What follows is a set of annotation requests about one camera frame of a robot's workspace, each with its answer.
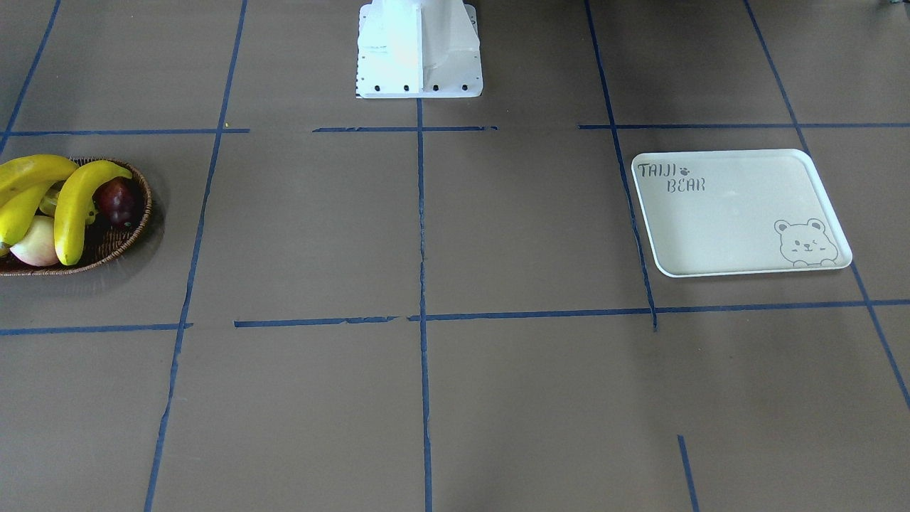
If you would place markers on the brown wicker basket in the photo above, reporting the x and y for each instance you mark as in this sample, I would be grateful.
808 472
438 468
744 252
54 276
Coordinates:
104 241

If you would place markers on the cream bear tray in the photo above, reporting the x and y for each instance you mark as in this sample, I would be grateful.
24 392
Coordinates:
735 212

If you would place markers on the dark red mango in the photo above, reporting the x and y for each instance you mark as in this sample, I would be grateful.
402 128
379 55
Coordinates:
119 201

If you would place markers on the pink white peach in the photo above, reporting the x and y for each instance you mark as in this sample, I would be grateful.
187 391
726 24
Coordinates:
37 248

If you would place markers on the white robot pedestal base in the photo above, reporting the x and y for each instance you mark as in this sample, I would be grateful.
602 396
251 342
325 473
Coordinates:
418 49

